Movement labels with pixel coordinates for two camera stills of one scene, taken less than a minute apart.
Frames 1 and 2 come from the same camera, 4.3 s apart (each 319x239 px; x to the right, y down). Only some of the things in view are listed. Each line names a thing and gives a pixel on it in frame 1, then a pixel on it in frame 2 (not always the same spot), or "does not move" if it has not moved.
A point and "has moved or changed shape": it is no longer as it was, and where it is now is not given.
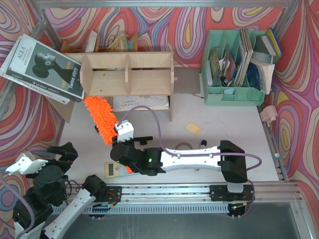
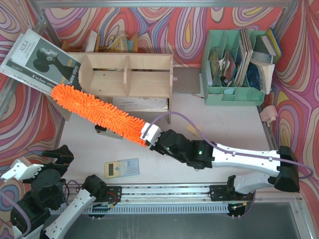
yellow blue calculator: [114, 169] does not move
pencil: [197, 95] does not move
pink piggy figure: [268, 114] does not move
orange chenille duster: [104, 119] has moved or changed shape
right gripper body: [115, 143] -> [154, 145]
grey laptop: [187, 79] does not move
